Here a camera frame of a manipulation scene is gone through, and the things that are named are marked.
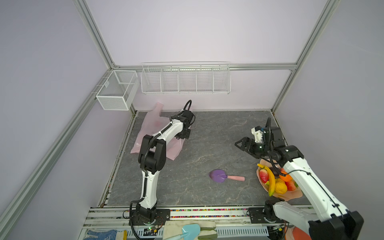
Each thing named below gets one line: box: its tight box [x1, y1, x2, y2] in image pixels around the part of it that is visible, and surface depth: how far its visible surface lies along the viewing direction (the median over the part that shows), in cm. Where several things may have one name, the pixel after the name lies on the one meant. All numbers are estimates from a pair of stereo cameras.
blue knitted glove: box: [83, 229, 118, 240], surface depth 71 cm
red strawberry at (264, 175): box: [259, 169, 270, 184], surface depth 82 cm
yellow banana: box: [256, 163, 276, 197], surface depth 78 cm
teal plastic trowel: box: [165, 223, 201, 240], surface depth 70 cm
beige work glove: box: [163, 220, 218, 240], surface depth 72 cm
